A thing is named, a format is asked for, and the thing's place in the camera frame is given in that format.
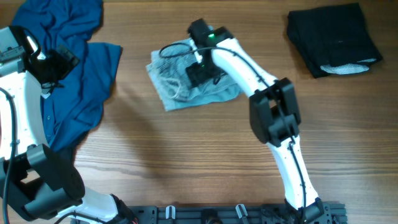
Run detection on light blue denim shorts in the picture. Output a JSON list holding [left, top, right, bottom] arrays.
[[146, 30, 242, 111]]

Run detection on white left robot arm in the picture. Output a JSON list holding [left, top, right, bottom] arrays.
[[1, 26, 138, 223]]

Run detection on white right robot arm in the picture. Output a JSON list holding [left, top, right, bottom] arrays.
[[186, 19, 324, 223]]

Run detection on blue shirt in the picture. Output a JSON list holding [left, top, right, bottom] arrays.
[[12, 0, 122, 162]]

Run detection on folded black garment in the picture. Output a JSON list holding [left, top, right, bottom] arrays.
[[287, 3, 383, 78]]

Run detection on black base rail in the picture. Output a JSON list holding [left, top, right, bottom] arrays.
[[70, 202, 348, 224]]

